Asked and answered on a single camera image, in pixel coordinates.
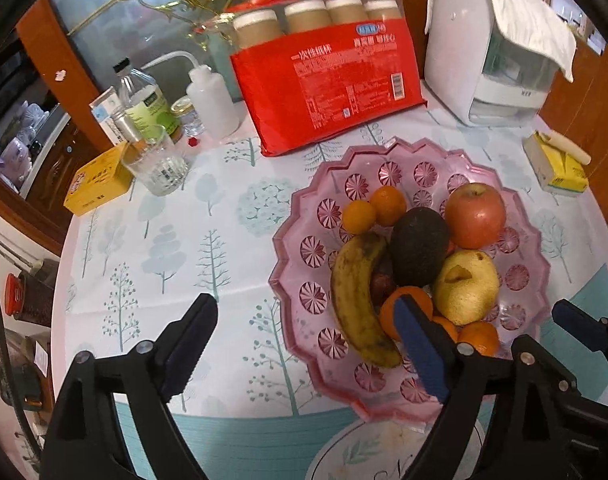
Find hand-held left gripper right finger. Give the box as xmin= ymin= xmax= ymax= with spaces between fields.
xmin=394 ymin=296 xmax=560 ymax=480

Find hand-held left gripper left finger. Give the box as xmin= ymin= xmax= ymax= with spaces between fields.
xmin=41 ymin=293 xmax=219 ymax=480

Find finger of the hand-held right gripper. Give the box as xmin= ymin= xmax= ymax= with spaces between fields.
xmin=551 ymin=299 xmax=608 ymax=361
xmin=512 ymin=335 xmax=608 ymax=423

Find yellow pear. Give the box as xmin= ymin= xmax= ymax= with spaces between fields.
xmin=431 ymin=251 xmax=501 ymax=326

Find small red fruit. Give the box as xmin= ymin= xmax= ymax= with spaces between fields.
xmin=369 ymin=260 xmax=397 ymax=307

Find spotted yellow banana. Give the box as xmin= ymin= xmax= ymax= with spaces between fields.
xmin=330 ymin=231 xmax=403 ymax=368

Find dark avocado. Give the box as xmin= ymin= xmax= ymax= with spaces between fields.
xmin=388 ymin=207 xmax=451 ymax=288

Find pink glass fruit bowl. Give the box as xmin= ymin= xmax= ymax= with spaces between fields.
xmin=268 ymin=136 xmax=555 ymax=423

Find red apple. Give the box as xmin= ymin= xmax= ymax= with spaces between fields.
xmin=444 ymin=183 xmax=507 ymax=250

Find small yellow-orange citrus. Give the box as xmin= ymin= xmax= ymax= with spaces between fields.
xmin=341 ymin=201 xmax=377 ymax=235

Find round white leaf-print mat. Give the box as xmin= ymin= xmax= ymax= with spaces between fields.
xmin=304 ymin=412 xmax=490 ymax=480

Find white paper note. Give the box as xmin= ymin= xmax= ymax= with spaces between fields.
xmin=34 ymin=342 xmax=52 ymax=376

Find tree-print tablecloth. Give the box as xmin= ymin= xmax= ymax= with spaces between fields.
xmin=51 ymin=95 xmax=608 ymax=480

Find yellow tissue pack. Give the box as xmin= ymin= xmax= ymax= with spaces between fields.
xmin=523 ymin=130 xmax=592 ymax=197

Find red lidded bucket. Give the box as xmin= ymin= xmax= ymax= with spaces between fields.
xmin=4 ymin=272 xmax=27 ymax=318

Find clear drinking glass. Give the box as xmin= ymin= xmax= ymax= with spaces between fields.
xmin=120 ymin=125 xmax=191 ymax=197

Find yellow box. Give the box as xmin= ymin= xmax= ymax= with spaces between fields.
xmin=64 ymin=141 xmax=134 ymax=217

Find wooden side cabinet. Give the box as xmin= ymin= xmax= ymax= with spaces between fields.
xmin=539 ymin=25 xmax=608 ymax=221

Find wooden kitchen base cabinet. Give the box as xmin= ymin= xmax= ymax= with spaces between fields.
xmin=14 ymin=110 xmax=114 ymax=201

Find small metal can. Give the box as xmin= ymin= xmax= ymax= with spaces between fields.
xmin=111 ymin=110 xmax=144 ymax=143

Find small glass jar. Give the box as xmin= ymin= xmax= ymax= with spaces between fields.
xmin=171 ymin=97 xmax=205 ymax=137

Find white squeeze bottle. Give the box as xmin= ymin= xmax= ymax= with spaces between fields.
xmin=141 ymin=51 xmax=241 ymax=139

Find glass bottle with green label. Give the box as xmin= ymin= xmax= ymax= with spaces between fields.
xmin=114 ymin=57 xmax=182 ymax=143

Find white and blue carton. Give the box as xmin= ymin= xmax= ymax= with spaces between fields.
xmin=88 ymin=86 xmax=129 ymax=147

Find pale purple plastic bag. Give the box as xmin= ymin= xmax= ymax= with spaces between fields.
xmin=0 ymin=102 xmax=49 ymax=191

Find red pack of paper cups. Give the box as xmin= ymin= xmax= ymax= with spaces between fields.
xmin=211 ymin=0 xmax=429 ymax=157

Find white countertop appliance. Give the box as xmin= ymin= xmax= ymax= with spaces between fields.
xmin=424 ymin=0 xmax=560 ymax=127

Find white cloth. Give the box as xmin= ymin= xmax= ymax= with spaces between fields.
xmin=436 ymin=0 xmax=577 ymax=83

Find glass door with gold ornament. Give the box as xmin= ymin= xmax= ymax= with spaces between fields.
xmin=16 ymin=0 xmax=435 ymax=126

